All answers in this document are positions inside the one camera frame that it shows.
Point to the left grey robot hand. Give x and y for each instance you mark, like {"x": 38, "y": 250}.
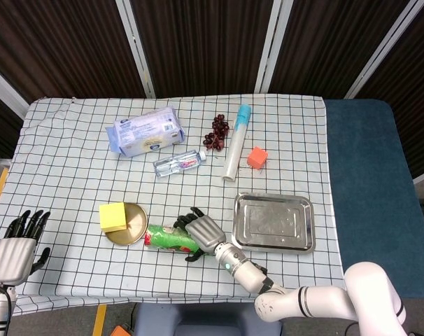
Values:
{"x": 12, "y": 255}

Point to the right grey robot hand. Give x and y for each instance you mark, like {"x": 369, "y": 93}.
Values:
{"x": 205, "y": 232}

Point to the green Pringles chip can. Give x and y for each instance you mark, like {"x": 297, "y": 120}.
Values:
{"x": 166, "y": 239}

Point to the yellow foam cube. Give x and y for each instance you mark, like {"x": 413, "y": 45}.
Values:
{"x": 113, "y": 217}

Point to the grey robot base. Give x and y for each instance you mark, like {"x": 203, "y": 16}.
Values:
{"x": 198, "y": 320}

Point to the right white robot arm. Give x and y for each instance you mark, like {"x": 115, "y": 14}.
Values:
{"x": 320, "y": 301}

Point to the round metal plate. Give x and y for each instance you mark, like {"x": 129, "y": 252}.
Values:
{"x": 136, "y": 224}

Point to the rectangular steel tray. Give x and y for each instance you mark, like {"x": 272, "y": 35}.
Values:
{"x": 273, "y": 222}

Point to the clear plastic water bottle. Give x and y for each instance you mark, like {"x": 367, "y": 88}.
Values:
{"x": 177, "y": 164}

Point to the cling film roll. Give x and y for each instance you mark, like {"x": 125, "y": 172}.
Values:
{"x": 235, "y": 147}

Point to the orange foam cube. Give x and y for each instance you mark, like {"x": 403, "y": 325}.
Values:
{"x": 257, "y": 158}

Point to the dark purple grape bunch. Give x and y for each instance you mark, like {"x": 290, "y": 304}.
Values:
{"x": 217, "y": 133}

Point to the white black-grid tablecloth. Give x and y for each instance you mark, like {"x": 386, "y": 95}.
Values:
{"x": 75, "y": 168}

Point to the pale blue tissue pack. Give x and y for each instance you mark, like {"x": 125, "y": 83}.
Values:
{"x": 143, "y": 133}

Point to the white screen frame post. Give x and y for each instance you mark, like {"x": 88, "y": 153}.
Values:
{"x": 136, "y": 45}
{"x": 7, "y": 87}
{"x": 380, "y": 52}
{"x": 269, "y": 45}

